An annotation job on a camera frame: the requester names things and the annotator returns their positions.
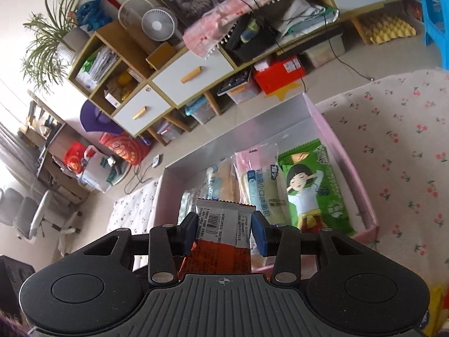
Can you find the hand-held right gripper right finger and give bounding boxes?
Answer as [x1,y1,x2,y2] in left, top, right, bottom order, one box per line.
[251,211,369,285]

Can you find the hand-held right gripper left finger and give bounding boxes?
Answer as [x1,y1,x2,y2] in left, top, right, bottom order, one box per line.
[81,212,200,285]

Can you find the pale blue clear packet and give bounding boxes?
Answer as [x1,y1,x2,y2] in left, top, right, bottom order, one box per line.
[180,189,202,225]

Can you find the white orange barcode snack packet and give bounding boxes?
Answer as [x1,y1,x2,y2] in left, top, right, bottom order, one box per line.
[175,198,255,281]

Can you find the clear bread roll packet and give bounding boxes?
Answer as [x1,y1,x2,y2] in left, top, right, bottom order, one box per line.
[242,163,292,226]

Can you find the green snack packet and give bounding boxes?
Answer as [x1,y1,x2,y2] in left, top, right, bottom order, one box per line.
[277,140,356,237]

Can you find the clear cracker packet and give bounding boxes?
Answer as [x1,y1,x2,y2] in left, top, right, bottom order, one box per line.
[203,158,239,204]

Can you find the pink translucent snack packet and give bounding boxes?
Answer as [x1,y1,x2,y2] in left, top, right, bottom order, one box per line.
[233,144,279,183]

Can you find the pink cardboard box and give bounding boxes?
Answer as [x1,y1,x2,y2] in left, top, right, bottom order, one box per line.
[145,92,379,278]

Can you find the small clear storage box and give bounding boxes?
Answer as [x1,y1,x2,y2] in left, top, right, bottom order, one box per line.
[156,117,185,144]

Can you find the red printed gift bag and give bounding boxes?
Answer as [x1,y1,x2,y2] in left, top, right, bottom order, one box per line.
[100,131,148,165]

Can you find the white paper bag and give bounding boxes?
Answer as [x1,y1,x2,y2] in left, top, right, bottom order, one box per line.
[79,154,127,193]

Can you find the blue lid storage box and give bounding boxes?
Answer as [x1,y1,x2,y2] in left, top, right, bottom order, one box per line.
[184,98,216,125]

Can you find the red paper bag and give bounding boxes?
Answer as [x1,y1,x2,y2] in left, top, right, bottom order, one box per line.
[63,141,99,176]

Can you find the wooden desk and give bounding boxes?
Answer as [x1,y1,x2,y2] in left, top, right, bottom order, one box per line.
[26,89,92,204]

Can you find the orange label storage box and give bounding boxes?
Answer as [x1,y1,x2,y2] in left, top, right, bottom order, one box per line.
[217,74,262,105]

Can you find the white office chair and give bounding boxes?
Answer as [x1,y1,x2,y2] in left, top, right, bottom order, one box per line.
[16,190,83,248]

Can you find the purple hat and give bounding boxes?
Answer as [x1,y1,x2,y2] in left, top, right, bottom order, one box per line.
[80,99,125,134]

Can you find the red flat box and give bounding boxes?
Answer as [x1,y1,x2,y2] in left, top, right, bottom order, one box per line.
[253,58,306,95]

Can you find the yellow bag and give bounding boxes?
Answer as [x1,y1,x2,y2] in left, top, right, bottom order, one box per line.
[114,72,136,99]

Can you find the brown cardboard box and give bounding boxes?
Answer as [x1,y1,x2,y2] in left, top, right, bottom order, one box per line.
[145,42,178,71]

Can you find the grey office chair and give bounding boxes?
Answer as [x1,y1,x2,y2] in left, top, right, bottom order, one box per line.
[0,188,27,227]

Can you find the black bag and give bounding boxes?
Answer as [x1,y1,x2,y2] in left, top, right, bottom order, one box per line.
[224,14,281,64]

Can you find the stack of papers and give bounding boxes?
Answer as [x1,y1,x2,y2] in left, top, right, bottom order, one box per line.
[77,47,118,88]

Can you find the pink cherry cloth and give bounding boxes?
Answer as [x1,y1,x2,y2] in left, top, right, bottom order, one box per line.
[182,0,328,58]

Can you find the small white fan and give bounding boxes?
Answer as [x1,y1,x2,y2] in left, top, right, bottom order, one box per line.
[141,7,178,43]

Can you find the wooden cabinet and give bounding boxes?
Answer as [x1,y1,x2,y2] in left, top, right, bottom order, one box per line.
[67,0,421,148]

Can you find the white green folded cloth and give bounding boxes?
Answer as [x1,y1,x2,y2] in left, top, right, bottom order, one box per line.
[277,0,339,39]

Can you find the potted green plant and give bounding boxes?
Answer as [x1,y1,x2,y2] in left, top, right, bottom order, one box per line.
[21,0,92,94]

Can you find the round white fan grille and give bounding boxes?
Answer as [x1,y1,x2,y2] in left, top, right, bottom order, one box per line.
[117,0,155,39]

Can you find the yellow egg tray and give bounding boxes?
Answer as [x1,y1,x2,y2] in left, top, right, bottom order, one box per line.
[361,13,416,44]

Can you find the blue plush toy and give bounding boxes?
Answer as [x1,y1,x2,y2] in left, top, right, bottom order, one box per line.
[68,0,113,32]

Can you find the blue plastic stool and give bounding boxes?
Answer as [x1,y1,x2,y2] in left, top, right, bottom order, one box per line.
[416,0,449,48]

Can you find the white drawer wooden handle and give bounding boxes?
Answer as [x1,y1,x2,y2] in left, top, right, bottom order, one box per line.
[152,49,235,106]
[112,89,172,136]

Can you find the black cable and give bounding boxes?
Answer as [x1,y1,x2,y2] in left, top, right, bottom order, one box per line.
[324,14,376,81]

